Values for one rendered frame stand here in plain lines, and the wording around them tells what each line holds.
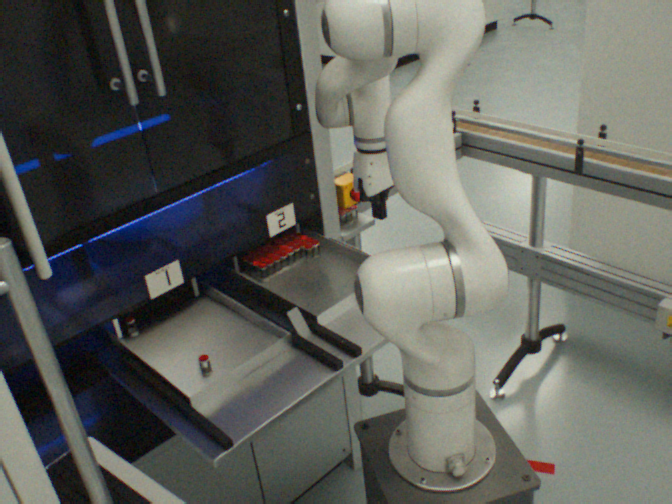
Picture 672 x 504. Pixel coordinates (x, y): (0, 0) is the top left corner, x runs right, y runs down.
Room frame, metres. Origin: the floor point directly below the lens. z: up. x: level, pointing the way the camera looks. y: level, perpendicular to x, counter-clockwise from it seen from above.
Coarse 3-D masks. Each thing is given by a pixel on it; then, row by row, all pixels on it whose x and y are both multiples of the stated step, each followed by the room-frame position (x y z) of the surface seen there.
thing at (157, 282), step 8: (176, 264) 1.34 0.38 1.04; (160, 272) 1.31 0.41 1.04; (168, 272) 1.33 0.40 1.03; (176, 272) 1.34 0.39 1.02; (152, 280) 1.30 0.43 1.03; (160, 280) 1.31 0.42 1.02; (176, 280) 1.34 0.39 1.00; (152, 288) 1.30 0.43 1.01; (160, 288) 1.31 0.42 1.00; (168, 288) 1.32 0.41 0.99; (152, 296) 1.29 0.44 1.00
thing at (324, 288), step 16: (320, 240) 1.63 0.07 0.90; (336, 256) 1.57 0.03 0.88; (352, 256) 1.54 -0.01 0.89; (368, 256) 1.50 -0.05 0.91; (288, 272) 1.51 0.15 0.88; (304, 272) 1.51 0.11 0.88; (320, 272) 1.50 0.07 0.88; (336, 272) 1.49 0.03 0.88; (352, 272) 1.48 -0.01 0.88; (256, 288) 1.43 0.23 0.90; (272, 288) 1.45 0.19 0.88; (288, 288) 1.44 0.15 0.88; (304, 288) 1.43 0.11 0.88; (320, 288) 1.42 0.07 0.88; (336, 288) 1.42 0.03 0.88; (352, 288) 1.41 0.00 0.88; (288, 304) 1.34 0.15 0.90; (304, 304) 1.36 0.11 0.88; (320, 304) 1.36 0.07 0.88; (336, 304) 1.30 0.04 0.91; (352, 304) 1.33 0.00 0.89; (320, 320) 1.27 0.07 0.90
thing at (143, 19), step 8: (136, 0) 1.32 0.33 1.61; (144, 0) 1.33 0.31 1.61; (136, 8) 1.32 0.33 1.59; (144, 8) 1.32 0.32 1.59; (144, 16) 1.32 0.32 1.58; (144, 24) 1.32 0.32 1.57; (144, 32) 1.32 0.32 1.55; (144, 40) 1.32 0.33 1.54; (152, 40) 1.32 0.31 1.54; (152, 48) 1.32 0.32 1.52; (152, 56) 1.32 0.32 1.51; (152, 64) 1.32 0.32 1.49; (144, 72) 1.37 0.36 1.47; (152, 72) 1.32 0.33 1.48; (160, 72) 1.32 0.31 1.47; (144, 80) 1.37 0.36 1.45; (152, 80) 1.33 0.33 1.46; (160, 80) 1.32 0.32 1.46; (160, 88) 1.32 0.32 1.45
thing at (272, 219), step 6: (282, 210) 1.55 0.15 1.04; (288, 210) 1.56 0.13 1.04; (270, 216) 1.52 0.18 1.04; (276, 216) 1.53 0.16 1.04; (282, 216) 1.55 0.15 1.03; (288, 216) 1.56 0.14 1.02; (294, 216) 1.57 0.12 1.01; (270, 222) 1.52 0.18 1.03; (276, 222) 1.53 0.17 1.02; (282, 222) 1.54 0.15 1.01; (288, 222) 1.56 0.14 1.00; (294, 222) 1.57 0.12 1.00; (270, 228) 1.52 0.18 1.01; (276, 228) 1.53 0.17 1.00; (282, 228) 1.54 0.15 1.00; (270, 234) 1.52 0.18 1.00
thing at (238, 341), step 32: (160, 320) 1.36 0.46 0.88; (192, 320) 1.35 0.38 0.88; (224, 320) 1.33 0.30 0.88; (256, 320) 1.30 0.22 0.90; (128, 352) 1.23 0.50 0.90; (160, 352) 1.24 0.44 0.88; (192, 352) 1.22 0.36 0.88; (224, 352) 1.21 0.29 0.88; (256, 352) 1.20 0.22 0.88; (192, 384) 1.12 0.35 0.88; (224, 384) 1.09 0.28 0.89
